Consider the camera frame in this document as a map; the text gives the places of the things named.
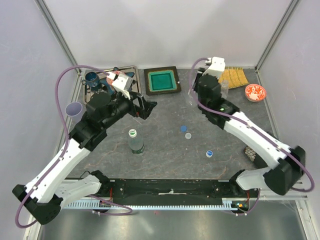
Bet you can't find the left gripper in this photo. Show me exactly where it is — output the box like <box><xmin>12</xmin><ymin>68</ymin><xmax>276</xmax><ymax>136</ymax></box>
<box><xmin>102</xmin><ymin>89</ymin><xmax>157</xmax><ymax>130</ymax></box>

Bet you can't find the green label plastic bottle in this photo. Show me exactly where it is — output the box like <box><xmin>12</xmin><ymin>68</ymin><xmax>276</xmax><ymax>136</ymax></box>
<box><xmin>128</xmin><ymin>132</ymin><xmax>145</xmax><ymax>154</ymax></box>

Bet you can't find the blue cap small bottle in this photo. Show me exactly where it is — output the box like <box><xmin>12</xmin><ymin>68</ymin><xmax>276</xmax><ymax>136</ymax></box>
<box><xmin>186</xmin><ymin>89</ymin><xmax>198</xmax><ymax>108</ymax></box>

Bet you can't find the white cap clear bottle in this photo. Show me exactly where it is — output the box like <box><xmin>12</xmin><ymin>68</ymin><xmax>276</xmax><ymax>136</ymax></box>
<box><xmin>220</xmin><ymin>79</ymin><xmax>229</xmax><ymax>99</ymax></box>

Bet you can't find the blue white Pocari cap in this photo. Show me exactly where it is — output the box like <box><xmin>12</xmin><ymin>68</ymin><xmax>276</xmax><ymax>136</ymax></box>
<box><xmin>206</xmin><ymin>150</ymin><xmax>213</xmax><ymax>158</ymax></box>

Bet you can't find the white green Cestbon cap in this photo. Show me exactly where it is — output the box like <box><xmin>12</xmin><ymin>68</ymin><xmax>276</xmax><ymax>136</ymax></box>
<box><xmin>128</xmin><ymin>129</ymin><xmax>138</xmax><ymax>138</ymax></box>

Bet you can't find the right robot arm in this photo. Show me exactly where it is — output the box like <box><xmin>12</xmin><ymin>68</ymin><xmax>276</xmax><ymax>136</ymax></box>
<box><xmin>189</xmin><ymin>74</ymin><xmax>307</xmax><ymax>197</ymax></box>

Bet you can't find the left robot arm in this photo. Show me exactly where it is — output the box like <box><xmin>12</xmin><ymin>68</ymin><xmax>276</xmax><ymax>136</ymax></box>
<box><xmin>12</xmin><ymin>92</ymin><xmax>157</xmax><ymax>225</ymax></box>

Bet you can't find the green square plate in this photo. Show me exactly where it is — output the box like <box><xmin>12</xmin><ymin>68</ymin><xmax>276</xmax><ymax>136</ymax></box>
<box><xmin>143</xmin><ymin>66</ymin><xmax>181</xmax><ymax>96</ymax></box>

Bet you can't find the red patterned bowl on tray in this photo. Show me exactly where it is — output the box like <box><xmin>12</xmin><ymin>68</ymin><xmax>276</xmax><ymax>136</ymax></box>
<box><xmin>106</xmin><ymin>70</ymin><xmax>125</xmax><ymax>86</ymax></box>

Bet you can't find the blue star shaped dish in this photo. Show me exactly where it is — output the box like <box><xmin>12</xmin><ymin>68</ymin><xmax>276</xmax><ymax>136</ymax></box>
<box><xmin>99</xmin><ymin>67</ymin><xmax>136</xmax><ymax>98</ymax></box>

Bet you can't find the dark blue mug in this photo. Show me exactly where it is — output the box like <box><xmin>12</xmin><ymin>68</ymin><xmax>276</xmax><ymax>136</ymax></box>
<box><xmin>82</xmin><ymin>72</ymin><xmax>100</xmax><ymax>90</ymax></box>

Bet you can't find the metal tray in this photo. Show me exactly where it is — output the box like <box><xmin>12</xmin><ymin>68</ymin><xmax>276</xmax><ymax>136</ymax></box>
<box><xmin>81</xmin><ymin>65</ymin><xmax>142</xmax><ymax>104</ymax></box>

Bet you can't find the purple plastic cup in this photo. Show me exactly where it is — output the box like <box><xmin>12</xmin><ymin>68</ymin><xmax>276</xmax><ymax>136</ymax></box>
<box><xmin>65</xmin><ymin>101</ymin><xmax>83</xmax><ymax>118</ymax></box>

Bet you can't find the yellow bamboo pattern plate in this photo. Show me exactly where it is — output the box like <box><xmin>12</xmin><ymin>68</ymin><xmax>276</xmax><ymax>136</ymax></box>
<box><xmin>218</xmin><ymin>66</ymin><xmax>249</xmax><ymax>89</ymax></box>

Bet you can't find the orange white floral bowl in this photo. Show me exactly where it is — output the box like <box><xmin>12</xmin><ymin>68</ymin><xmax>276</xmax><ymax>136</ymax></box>
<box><xmin>244</xmin><ymin>84</ymin><xmax>267</xmax><ymax>102</ymax></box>

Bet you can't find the dark floral square plate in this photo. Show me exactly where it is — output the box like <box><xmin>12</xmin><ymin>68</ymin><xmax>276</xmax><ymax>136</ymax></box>
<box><xmin>243</xmin><ymin>146</ymin><xmax>268</xmax><ymax>169</ymax></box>

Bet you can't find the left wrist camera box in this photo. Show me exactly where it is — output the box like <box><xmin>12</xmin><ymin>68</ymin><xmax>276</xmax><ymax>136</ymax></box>
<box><xmin>110</xmin><ymin>74</ymin><xmax>134</xmax><ymax>100</ymax></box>

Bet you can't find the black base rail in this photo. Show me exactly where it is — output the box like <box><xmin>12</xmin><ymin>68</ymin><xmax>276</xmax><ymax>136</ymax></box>
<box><xmin>94</xmin><ymin>178</ymin><xmax>258</xmax><ymax>205</ymax></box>

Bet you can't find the white cable duct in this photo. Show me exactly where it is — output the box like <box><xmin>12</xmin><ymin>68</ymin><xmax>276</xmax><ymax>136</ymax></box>
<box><xmin>64</xmin><ymin>198</ymin><xmax>237</xmax><ymax>211</ymax></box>

